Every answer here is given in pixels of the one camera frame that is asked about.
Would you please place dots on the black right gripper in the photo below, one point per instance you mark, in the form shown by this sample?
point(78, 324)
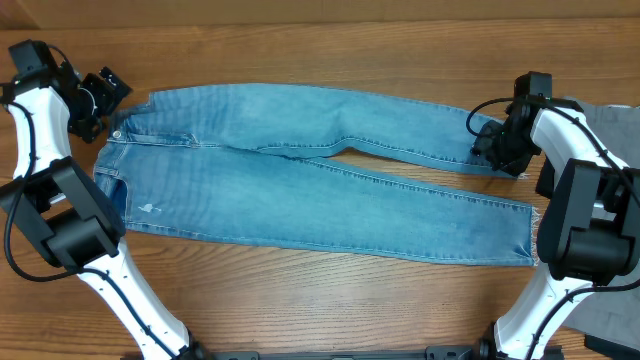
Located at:
point(498, 151)

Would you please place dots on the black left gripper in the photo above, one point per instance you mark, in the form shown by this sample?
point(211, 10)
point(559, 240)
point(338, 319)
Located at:
point(109, 98)

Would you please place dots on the light blue denim jeans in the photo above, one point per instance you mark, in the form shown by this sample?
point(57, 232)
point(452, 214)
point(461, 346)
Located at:
point(255, 164)

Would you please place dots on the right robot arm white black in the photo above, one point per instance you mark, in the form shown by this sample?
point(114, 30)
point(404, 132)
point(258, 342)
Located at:
point(589, 233)

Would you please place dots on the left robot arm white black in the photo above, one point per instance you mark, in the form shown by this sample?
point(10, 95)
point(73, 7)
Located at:
point(59, 223)

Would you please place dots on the black garment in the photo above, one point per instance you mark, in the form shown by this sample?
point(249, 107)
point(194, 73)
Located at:
point(546, 181)

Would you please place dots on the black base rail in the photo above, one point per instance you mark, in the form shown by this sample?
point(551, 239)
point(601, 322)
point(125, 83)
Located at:
point(430, 353)

